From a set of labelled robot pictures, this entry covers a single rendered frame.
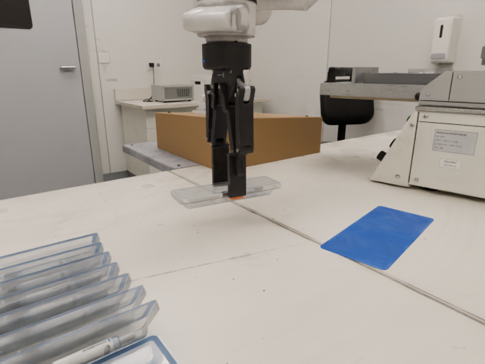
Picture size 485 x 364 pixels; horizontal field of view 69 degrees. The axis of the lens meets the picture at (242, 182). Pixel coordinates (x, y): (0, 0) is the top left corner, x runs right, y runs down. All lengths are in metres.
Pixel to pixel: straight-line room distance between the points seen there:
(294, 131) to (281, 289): 0.69
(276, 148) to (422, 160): 0.39
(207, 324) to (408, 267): 0.28
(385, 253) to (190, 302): 0.28
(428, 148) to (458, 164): 0.06
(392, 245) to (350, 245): 0.06
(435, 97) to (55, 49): 2.92
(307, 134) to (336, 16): 2.14
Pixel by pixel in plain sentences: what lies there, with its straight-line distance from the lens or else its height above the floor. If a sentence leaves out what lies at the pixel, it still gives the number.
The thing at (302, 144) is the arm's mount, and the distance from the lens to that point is 1.10.
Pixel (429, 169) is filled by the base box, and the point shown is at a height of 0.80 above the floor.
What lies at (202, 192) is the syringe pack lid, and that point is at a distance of 0.57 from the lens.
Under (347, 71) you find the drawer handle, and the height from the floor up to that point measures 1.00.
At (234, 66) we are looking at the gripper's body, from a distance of 0.54.
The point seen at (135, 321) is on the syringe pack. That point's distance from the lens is 0.34.
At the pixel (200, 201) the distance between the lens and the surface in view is 0.56.
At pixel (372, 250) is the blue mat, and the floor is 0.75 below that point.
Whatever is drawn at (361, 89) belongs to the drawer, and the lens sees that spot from 0.94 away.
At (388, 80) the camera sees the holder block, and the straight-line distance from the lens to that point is 0.92.
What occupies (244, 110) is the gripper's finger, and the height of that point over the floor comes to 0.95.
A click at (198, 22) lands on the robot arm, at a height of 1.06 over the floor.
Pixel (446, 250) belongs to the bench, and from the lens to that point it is 0.60.
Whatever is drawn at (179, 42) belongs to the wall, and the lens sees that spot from 3.71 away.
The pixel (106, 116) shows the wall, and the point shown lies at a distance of 3.44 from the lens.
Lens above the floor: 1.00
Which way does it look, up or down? 17 degrees down
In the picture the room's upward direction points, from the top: straight up
